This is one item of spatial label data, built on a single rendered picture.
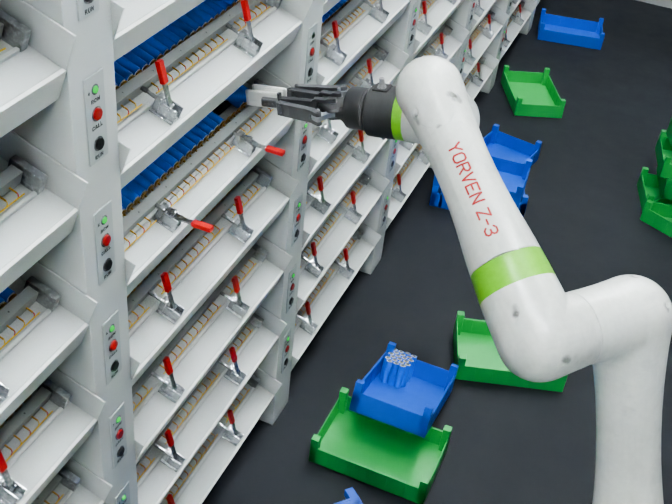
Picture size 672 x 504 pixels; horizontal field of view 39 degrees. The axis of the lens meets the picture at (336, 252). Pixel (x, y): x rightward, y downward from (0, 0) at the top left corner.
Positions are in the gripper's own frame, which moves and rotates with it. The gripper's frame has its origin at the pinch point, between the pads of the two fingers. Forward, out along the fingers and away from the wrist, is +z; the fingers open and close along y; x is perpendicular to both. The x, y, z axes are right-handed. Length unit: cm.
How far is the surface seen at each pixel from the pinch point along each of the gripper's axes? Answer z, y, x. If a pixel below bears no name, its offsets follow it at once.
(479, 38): 15, -199, 64
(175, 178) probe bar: 3.8, 26.9, 3.5
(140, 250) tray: 1.4, 42.4, 7.7
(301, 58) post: -2.2, -11.1, -3.3
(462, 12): 8, -151, 36
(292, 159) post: 1.6, -10.7, 18.8
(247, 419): 14, 0, 85
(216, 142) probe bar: 3.7, 13.2, 3.6
